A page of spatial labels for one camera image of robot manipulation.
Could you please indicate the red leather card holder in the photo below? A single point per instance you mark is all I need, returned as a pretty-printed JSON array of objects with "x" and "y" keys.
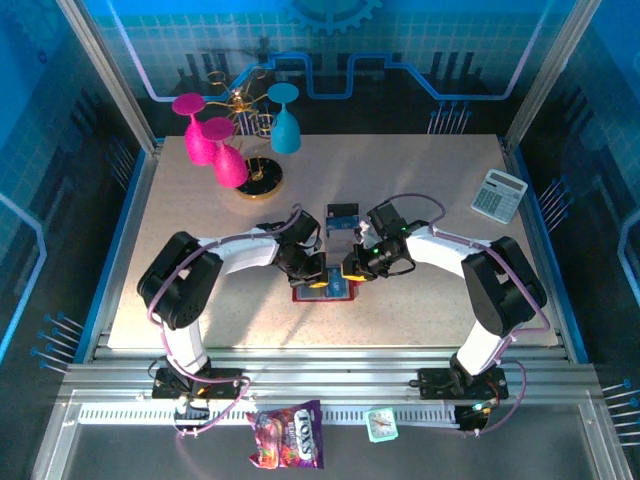
[{"x": 306, "y": 296}]

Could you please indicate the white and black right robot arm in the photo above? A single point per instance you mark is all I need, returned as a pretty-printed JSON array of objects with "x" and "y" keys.
[{"x": 505, "y": 290}]

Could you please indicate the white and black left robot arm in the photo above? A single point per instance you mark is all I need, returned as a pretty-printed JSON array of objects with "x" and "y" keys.
[{"x": 180, "y": 280}]

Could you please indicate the pink goblet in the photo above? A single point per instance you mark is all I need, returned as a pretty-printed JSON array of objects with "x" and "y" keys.
[
  {"x": 231, "y": 167},
  {"x": 200, "y": 147}
]

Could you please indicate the teal goblet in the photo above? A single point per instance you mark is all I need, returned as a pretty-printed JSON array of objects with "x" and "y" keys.
[{"x": 285, "y": 135}]

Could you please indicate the white desk calculator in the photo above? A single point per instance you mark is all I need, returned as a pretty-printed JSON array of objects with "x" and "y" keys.
[{"x": 499, "y": 196}]

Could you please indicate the small teal alarm clock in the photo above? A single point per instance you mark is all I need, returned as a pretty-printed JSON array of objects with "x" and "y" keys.
[{"x": 381, "y": 425}]

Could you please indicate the purple candy bag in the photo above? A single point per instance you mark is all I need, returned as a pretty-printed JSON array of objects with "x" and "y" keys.
[{"x": 285, "y": 435}]

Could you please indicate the small controller board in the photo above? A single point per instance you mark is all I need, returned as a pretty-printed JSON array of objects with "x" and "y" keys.
[
  {"x": 192, "y": 412},
  {"x": 472, "y": 415}
]

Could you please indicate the aluminium table rail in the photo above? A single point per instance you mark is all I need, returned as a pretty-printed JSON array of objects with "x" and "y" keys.
[{"x": 325, "y": 370}]

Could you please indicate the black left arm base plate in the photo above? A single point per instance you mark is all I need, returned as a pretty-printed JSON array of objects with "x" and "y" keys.
[{"x": 225, "y": 385}]

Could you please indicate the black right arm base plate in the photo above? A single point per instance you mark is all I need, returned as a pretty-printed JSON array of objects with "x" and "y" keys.
[{"x": 435, "y": 384}]

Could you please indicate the aluminium frame post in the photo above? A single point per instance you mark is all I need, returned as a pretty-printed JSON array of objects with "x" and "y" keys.
[
  {"x": 100, "y": 65},
  {"x": 550, "y": 65}
]

